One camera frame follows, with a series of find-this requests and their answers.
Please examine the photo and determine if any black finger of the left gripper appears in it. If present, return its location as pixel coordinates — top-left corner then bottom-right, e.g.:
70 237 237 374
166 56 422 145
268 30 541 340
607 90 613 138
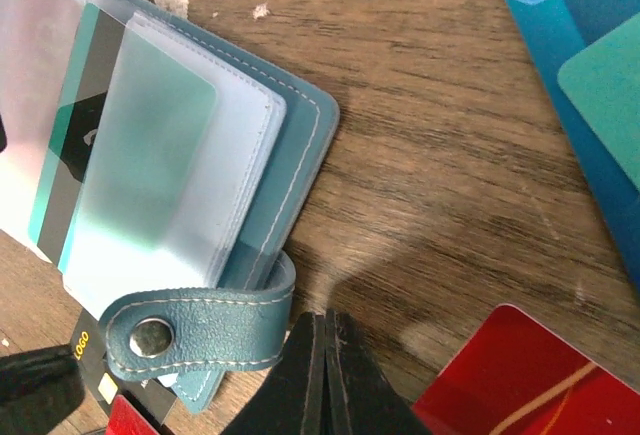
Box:
1 344 85 435

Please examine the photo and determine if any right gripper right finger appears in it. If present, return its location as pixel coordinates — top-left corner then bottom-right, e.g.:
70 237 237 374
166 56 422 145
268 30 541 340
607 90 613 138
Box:
325 310 430 435

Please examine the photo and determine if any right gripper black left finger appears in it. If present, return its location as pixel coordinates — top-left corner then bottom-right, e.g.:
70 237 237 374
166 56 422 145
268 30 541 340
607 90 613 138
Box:
222 312 326 435

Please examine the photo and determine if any blue leather card holder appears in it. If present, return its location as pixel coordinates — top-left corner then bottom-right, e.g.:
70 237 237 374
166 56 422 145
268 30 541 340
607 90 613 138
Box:
1 0 339 413

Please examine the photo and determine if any teal VIP card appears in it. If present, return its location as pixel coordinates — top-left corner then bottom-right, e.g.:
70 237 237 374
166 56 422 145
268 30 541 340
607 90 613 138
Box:
558 15 639 185

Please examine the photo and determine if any black VIP card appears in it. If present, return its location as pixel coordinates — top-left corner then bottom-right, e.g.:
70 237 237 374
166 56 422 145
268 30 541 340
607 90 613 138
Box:
70 310 176 429

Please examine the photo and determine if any red chip card upright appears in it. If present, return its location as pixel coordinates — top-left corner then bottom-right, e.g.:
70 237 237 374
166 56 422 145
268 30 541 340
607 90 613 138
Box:
413 304 639 434

